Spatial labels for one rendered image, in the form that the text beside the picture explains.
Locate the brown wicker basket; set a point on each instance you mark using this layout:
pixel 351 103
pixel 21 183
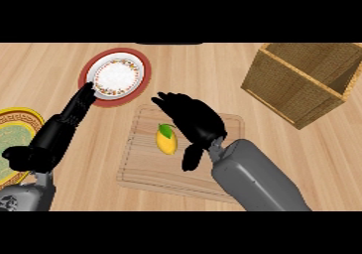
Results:
pixel 295 82

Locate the red round placemat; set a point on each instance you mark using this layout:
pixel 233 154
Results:
pixel 145 71

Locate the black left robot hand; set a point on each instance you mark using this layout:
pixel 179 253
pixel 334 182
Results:
pixel 50 139

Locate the white floral plate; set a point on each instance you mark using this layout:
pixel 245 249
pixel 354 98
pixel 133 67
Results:
pixel 115 76

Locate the green and yellow patterned plate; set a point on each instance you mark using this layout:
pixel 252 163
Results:
pixel 9 139

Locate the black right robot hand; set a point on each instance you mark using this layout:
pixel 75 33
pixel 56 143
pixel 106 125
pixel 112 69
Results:
pixel 198 119

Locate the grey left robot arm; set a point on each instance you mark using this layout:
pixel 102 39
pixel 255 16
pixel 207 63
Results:
pixel 26 195

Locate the pale wooden cutting board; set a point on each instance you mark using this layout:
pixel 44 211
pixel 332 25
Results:
pixel 153 168

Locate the yellow lemon with green leaf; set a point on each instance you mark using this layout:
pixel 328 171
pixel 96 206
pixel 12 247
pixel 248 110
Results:
pixel 165 140

